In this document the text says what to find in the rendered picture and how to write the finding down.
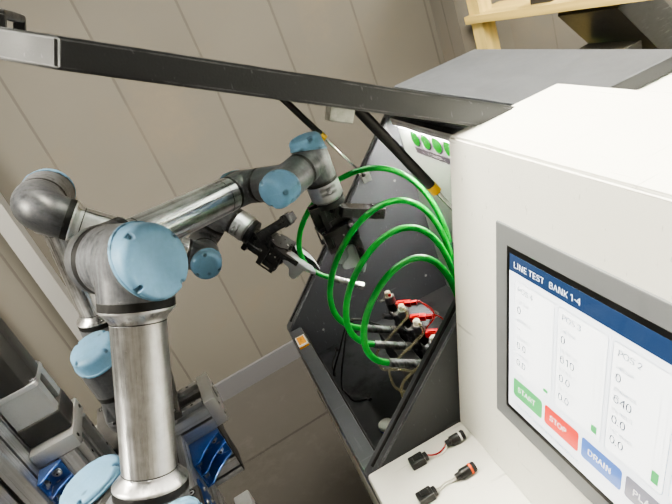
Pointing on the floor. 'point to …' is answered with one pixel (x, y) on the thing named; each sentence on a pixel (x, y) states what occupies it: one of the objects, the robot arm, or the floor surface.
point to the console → (554, 229)
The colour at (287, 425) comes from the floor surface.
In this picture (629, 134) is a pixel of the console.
